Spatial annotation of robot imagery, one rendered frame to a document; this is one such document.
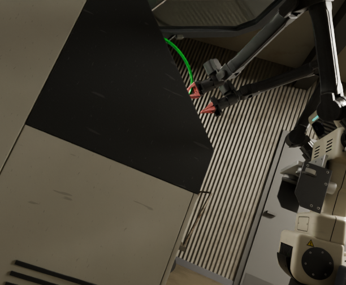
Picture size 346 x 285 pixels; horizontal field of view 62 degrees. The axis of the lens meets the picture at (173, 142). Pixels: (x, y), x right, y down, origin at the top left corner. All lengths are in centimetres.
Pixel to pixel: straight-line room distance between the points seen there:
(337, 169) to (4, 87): 116
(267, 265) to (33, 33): 363
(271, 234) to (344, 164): 284
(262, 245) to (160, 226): 311
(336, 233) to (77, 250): 86
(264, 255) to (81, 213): 329
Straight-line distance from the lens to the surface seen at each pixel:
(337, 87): 112
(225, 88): 154
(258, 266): 401
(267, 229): 399
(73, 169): 91
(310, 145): 150
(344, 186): 123
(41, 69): 97
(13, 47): 101
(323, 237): 117
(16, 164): 94
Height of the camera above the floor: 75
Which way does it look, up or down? 10 degrees up
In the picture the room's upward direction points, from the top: 22 degrees clockwise
